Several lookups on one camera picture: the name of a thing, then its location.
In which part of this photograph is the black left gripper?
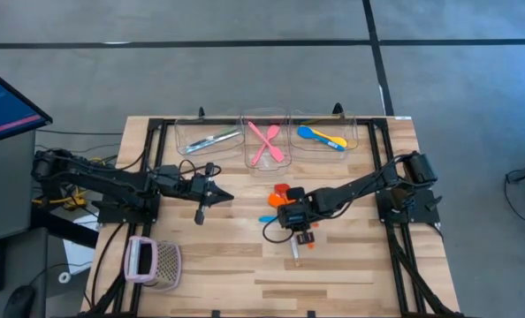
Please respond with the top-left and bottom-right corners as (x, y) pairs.
(186, 162), (235, 226)

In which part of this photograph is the blue silicone spoon with label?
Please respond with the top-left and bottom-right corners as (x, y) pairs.
(297, 125), (346, 153)

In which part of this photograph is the yellow silicone spoon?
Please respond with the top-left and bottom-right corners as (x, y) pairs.
(308, 127), (348, 148)

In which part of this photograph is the black computer mouse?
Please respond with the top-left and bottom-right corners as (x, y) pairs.
(2, 284), (37, 318)

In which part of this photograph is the yellow cable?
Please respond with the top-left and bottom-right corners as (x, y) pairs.
(32, 156), (108, 209)

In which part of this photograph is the computer monitor with blue screen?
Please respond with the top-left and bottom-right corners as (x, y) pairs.
(0, 61), (54, 148)

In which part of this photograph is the narrow clear plastic bin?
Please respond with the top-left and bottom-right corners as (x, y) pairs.
(240, 107), (293, 172)

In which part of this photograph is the wide clear plastic bin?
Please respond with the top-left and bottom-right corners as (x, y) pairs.
(287, 108), (360, 159)
(173, 110), (246, 159)

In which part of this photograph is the pink silicone spatula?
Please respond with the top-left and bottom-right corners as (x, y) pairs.
(250, 124), (282, 168)
(247, 120), (286, 164)

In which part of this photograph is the blue-handled metal knife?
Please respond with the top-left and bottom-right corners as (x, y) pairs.
(186, 131), (243, 151)

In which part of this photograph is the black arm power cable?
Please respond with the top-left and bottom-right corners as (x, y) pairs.
(89, 222), (127, 310)

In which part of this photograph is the black beam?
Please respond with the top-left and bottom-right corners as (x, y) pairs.
(30, 206), (101, 249)

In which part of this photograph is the black aluminium table frame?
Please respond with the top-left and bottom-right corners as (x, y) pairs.
(80, 116), (467, 318)

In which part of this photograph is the pink mesh basket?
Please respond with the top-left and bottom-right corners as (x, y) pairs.
(124, 235), (183, 293)

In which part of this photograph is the black floor cable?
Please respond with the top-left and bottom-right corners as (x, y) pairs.
(34, 127), (123, 137)
(503, 169), (525, 229)

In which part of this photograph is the grey cabinet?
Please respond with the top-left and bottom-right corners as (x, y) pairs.
(0, 130), (38, 245)

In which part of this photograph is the green-handled metal knife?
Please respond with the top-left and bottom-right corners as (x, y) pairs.
(202, 125), (240, 141)

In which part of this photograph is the white paper sheet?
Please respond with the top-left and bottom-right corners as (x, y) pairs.
(62, 215), (99, 276)

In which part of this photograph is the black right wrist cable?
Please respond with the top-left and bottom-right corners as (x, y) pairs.
(262, 217), (295, 245)

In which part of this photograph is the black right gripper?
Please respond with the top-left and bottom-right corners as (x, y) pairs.
(276, 185), (316, 247)

